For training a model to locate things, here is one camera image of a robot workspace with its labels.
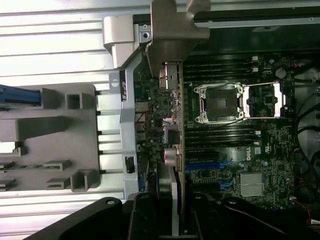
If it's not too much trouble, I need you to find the blue expansion slot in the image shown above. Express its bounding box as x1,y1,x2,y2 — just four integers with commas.
185,159,242,169

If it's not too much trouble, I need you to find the silver chipset heat sink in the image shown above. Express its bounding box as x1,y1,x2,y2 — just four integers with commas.
239,172,264,197

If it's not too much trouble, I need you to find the green motherboard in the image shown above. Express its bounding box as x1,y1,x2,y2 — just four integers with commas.
133,47,301,213

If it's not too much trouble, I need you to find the grey parts rack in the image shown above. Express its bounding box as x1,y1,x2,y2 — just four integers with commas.
0,83,101,193

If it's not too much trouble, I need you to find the CPU socket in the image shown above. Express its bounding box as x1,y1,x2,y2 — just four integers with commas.
193,82,245,125

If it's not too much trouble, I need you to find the black open PC case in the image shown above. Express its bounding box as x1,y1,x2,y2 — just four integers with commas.
102,0,320,240

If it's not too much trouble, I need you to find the green RAM stick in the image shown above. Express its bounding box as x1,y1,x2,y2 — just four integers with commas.
0,161,16,174

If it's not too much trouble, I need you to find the silver socket cover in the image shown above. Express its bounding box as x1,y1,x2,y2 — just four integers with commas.
241,81,288,120

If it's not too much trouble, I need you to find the silver CPU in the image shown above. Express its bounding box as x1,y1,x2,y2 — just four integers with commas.
0,141,16,153

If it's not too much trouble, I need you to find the round coin cell battery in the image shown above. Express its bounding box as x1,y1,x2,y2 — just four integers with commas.
274,66,287,79

